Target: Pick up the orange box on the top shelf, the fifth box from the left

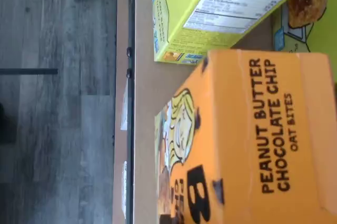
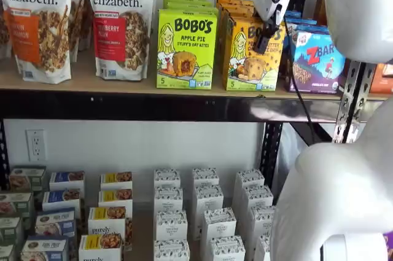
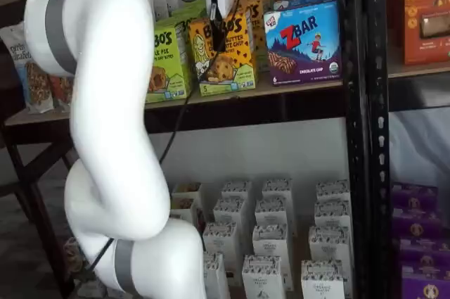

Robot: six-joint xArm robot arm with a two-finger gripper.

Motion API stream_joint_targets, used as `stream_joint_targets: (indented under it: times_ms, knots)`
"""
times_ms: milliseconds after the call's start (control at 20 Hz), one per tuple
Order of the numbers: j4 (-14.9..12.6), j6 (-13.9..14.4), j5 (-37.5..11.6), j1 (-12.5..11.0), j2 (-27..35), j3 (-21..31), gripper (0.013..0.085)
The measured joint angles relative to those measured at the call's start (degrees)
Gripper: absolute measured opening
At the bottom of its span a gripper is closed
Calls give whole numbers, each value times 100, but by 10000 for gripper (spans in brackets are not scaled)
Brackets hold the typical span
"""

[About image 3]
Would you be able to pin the black metal shelf rack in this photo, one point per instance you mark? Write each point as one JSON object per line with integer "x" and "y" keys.
{"x": 365, "y": 137}

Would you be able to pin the blue Zbar snack box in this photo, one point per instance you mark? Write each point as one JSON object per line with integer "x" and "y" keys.
{"x": 302, "y": 45}
{"x": 309, "y": 1}

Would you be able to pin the purple snack box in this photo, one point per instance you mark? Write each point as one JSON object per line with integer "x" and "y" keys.
{"x": 425, "y": 283}
{"x": 423, "y": 251}
{"x": 416, "y": 223}
{"x": 415, "y": 195}

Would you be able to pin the white box with colourful print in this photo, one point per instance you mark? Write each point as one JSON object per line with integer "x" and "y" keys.
{"x": 183, "y": 209}
{"x": 186, "y": 191}

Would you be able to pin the green Bobo's apple pie box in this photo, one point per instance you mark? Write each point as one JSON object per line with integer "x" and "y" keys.
{"x": 186, "y": 14}
{"x": 168, "y": 81}

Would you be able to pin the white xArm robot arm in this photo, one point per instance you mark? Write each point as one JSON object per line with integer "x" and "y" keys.
{"x": 112, "y": 102}

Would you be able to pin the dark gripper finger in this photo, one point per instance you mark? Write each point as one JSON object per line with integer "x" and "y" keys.
{"x": 218, "y": 38}

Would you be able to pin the large orange illustrated box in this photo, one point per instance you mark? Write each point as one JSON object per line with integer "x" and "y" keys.
{"x": 425, "y": 3}

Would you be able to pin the Purely Elizabeth granola bag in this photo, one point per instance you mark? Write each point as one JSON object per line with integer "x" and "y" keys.
{"x": 61, "y": 91}
{"x": 28, "y": 84}

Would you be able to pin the white organic pantry box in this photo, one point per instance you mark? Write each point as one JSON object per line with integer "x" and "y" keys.
{"x": 321, "y": 281}
{"x": 328, "y": 244}
{"x": 263, "y": 278}
{"x": 332, "y": 214}
{"x": 221, "y": 242}
{"x": 277, "y": 190}
{"x": 235, "y": 191}
{"x": 228, "y": 212}
{"x": 215, "y": 278}
{"x": 332, "y": 190}
{"x": 272, "y": 212}
{"x": 270, "y": 242}

